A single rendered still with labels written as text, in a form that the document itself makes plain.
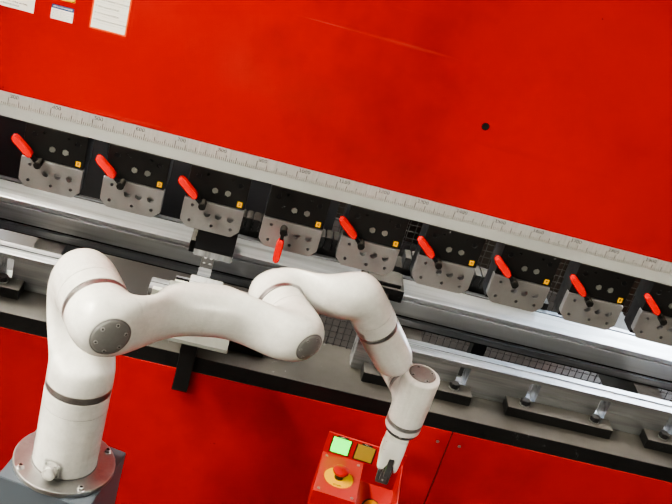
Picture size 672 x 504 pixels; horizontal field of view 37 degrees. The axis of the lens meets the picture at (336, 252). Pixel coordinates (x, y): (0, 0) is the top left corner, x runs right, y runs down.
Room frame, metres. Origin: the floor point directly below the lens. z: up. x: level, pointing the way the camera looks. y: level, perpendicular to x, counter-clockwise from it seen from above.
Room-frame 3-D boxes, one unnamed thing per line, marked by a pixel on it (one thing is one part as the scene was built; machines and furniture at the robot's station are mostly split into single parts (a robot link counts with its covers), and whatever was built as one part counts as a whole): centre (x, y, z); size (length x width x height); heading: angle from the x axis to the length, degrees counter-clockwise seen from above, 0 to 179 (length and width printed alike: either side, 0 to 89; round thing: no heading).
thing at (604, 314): (2.40, -0.67, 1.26); 0.15 x 0.09 x 0.17; 97
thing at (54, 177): (2.23, 0.72, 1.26); 0.15 x 0.09 x 0.17; 97
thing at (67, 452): (1.49, 0.38, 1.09); 0.19 x 0.19 x 0.18
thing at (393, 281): (2.51, -0.16, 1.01); 0.26 x 0.12 x 0.05; 7
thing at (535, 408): (2.35, -0.70, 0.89); 0.30 x 0.05 x 0.03; 97
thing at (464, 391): (2.30, -0.31, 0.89); 0.30 x 0.05 x 0.03; 97
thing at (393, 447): (1.93, -0.26, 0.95); 0.10 x 0.07 x 0.11; 179
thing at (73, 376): (1.51, 0.39, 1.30); 0.19 x 0.12 x 0.24; 34
